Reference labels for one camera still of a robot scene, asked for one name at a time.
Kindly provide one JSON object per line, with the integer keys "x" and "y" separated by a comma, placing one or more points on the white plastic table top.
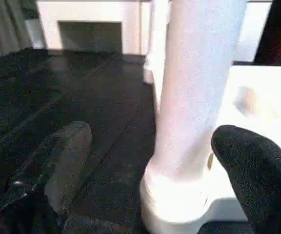
{"x": 257, "y": 107}

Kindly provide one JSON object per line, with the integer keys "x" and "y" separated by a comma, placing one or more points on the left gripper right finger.
{"x": 267, "y": 185}

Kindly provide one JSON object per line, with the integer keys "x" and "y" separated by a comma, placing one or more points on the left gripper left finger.
{"x": 38, "y": 185}

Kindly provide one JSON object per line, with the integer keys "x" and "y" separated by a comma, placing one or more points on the black work mat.
{"x": 82, "y": 97}

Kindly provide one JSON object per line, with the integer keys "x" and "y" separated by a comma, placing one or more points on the grey fabric curtain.
{"x": 6, "y": 24}

